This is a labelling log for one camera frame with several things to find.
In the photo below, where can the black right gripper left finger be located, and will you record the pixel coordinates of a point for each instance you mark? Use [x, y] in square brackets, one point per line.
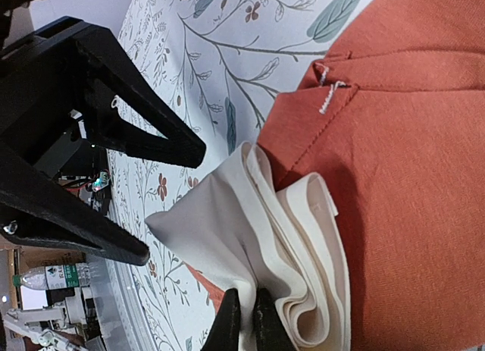
[224, 333]

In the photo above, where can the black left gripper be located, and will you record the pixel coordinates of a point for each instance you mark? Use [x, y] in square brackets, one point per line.
[38, 98]

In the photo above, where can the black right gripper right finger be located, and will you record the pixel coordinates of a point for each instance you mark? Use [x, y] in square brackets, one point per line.
[270, 334]

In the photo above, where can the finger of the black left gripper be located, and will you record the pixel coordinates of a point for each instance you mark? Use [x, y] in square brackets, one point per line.
[37, 212]

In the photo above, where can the red and white underwear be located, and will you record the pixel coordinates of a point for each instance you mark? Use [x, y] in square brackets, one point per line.
[360, 208]

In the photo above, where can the clear plastic water bottle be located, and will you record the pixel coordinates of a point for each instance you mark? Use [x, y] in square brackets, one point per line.
[54, 277]

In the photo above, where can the floral patterned table mat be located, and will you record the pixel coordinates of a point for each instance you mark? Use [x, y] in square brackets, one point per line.
[219, 64]

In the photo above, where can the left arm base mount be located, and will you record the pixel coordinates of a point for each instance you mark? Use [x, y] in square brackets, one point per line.
[93, 189]

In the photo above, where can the aluminium front rail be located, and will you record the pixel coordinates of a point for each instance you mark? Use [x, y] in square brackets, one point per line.
[121, 291]

